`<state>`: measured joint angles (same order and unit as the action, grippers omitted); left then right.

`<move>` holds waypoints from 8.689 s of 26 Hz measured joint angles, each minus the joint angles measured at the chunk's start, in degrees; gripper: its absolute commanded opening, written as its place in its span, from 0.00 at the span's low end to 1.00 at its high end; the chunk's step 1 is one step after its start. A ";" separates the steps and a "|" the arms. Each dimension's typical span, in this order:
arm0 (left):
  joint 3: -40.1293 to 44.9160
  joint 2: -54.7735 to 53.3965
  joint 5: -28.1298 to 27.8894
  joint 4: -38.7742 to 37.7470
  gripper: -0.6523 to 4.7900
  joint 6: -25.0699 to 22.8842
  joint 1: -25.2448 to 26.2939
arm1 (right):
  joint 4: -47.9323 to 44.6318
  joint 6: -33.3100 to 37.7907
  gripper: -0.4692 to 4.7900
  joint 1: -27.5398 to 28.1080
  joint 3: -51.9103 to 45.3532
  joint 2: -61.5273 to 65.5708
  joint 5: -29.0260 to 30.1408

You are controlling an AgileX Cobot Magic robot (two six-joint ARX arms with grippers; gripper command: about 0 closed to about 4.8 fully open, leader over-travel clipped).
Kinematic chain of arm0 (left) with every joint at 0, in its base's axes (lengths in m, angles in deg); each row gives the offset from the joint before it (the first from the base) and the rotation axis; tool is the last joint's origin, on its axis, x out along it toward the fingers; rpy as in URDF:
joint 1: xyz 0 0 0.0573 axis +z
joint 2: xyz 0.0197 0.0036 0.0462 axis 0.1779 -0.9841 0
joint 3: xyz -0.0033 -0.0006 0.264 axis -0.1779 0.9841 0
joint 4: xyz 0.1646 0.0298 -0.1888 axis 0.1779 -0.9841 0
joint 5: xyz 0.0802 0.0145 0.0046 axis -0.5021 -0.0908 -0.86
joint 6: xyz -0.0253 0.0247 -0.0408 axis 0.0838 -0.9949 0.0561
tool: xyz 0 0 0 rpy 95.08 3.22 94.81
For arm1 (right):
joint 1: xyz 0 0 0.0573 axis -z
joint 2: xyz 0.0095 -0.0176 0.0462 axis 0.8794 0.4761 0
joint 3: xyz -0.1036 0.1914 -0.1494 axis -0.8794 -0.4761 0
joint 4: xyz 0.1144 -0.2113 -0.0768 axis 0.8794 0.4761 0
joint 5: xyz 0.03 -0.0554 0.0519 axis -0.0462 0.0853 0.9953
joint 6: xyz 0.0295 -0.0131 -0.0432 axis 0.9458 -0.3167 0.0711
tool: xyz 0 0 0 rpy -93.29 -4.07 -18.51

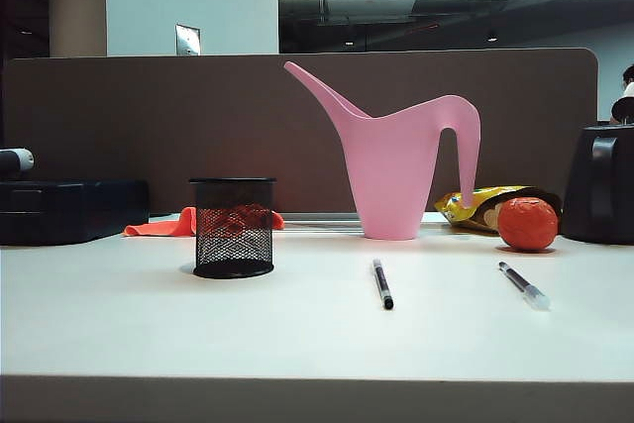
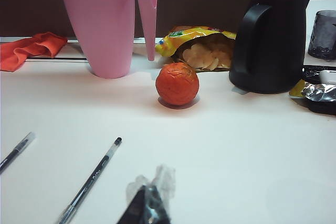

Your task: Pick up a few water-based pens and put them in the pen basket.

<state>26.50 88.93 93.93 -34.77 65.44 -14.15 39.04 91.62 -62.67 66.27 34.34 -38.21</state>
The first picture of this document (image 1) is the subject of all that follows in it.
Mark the brown desk partition panel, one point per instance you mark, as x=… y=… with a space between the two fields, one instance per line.
x=148 y=116

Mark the person in background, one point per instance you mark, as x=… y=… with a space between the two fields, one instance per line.
x=629 y=81

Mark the black office chair back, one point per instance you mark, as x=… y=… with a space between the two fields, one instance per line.
x=623 y=110

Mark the orange cloth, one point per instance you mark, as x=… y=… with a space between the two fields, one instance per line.
x=163 y=228

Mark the black and white cylinder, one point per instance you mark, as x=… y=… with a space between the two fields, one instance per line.
x=17 y=160

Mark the orange round fruit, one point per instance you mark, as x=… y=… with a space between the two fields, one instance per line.
x=527 y=225

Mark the black water-based pen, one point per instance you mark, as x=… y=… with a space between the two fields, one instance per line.
x=382 y=284

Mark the metal wall switch plate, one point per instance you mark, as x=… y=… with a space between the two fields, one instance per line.
x=187 y=39

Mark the beige round pillar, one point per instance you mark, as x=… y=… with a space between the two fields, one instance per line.
x=76 y=2

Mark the pink plastic watering can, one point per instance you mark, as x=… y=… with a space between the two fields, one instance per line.
x=391 y=165

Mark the black plastic container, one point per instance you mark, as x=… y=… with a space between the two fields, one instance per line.
x=594 y=195

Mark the pen with clear cap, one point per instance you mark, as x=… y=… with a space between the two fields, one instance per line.
x=520 y=283

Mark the black mesh pen basket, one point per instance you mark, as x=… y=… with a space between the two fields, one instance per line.
x=233 y=269

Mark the black flat case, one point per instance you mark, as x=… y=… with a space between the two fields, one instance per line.
x=69 y=212

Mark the yellow snack bag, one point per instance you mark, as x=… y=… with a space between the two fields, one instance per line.
x=448 y=210

